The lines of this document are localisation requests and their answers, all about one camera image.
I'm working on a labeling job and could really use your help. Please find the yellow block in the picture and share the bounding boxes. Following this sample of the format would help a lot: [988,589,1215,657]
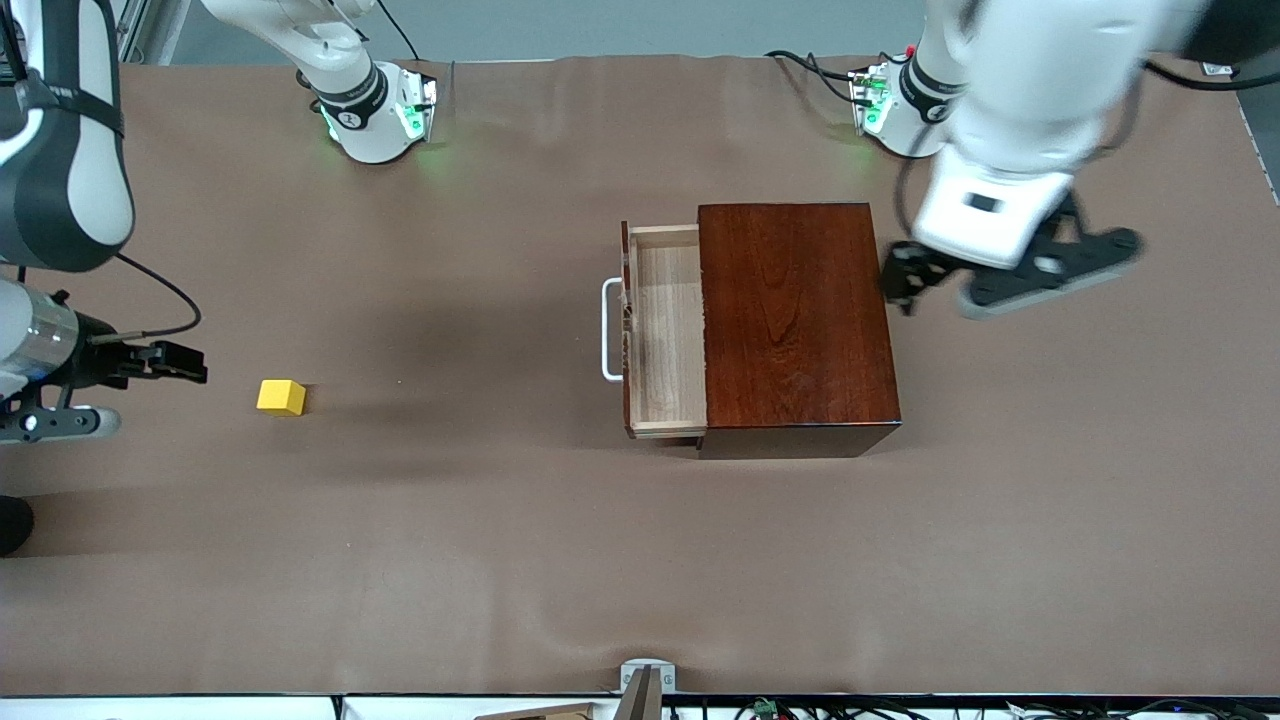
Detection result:
[256,379,307,417]

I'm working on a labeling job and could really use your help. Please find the dark brown wooden cabinet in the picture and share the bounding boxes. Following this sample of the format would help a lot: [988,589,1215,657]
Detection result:
[697,203,903,461]

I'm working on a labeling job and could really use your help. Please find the light wood drawer white handle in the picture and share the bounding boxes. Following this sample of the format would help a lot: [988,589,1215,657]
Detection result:
[601,221,709,441]

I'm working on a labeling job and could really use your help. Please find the black rounded object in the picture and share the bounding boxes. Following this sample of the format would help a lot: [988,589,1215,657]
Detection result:
[0,496,35,557]

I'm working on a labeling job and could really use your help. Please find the large table cover mat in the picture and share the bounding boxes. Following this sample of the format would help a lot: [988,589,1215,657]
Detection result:
[0,52,1280,698]

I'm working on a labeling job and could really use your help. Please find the brown cardboard piece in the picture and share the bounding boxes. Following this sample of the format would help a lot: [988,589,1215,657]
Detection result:
[473,702,598,720]

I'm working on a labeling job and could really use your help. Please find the black left base cables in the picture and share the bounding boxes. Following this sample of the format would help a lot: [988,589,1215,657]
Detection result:
[765,48,863,106]

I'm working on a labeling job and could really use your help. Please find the black right base cable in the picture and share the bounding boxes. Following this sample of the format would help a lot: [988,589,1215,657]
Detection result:
[375,0,421,61]

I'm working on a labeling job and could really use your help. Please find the grey metal clamp bracket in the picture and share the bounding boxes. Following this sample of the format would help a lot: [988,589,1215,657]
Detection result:
[620,659,678,695]

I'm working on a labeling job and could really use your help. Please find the grey brown post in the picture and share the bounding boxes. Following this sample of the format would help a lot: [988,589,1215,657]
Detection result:
[614,666,664,720]

